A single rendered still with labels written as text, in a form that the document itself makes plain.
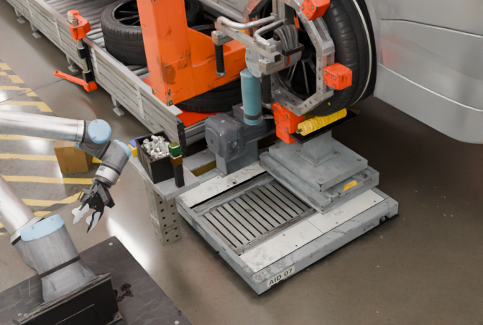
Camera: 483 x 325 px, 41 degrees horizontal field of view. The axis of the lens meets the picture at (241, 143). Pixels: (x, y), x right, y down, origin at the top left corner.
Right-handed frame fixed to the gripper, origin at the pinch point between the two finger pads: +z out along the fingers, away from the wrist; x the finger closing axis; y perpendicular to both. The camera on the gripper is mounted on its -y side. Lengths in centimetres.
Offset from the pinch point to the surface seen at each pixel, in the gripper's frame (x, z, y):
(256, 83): -27, -89, -25
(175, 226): -54, -24, 8
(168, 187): -19.9, -30.4, -12.0
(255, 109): -37, -82, -21
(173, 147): -3.8, -41.2, -21.5
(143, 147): -10.3, -42.0, 2.9
